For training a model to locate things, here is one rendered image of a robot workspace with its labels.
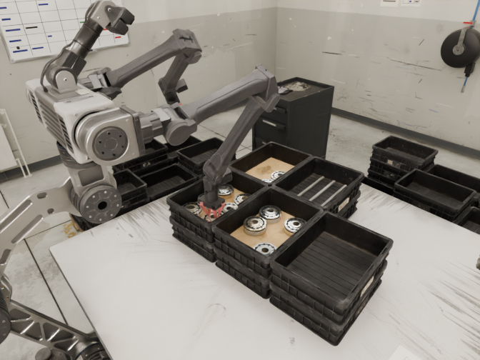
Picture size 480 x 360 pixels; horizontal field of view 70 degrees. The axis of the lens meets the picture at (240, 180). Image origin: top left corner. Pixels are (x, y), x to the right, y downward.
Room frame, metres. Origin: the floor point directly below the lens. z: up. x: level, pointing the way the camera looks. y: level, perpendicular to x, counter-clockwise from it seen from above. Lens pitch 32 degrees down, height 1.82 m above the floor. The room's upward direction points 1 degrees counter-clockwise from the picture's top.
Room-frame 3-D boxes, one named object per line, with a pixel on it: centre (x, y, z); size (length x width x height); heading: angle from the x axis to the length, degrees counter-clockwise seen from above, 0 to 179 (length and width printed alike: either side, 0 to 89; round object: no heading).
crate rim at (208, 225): (1.35, 0.10, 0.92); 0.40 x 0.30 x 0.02; 137
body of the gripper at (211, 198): (1.22, 0.12, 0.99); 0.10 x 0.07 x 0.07; 53
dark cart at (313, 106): (3.05, -0.50, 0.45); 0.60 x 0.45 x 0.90; 130
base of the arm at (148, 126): (0.89, 0.26, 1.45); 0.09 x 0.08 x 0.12; 40
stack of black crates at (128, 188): (1.95, 0.87, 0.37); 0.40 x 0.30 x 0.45; 130
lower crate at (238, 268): (1.14, -0.12, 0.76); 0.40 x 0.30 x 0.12; 137
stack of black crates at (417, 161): (2.42, -1.30, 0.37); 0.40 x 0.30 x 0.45; 40
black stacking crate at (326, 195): (1.44, -0.39, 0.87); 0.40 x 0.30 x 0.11; 137
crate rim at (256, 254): (1.14, -0.12, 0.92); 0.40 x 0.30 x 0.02; 137
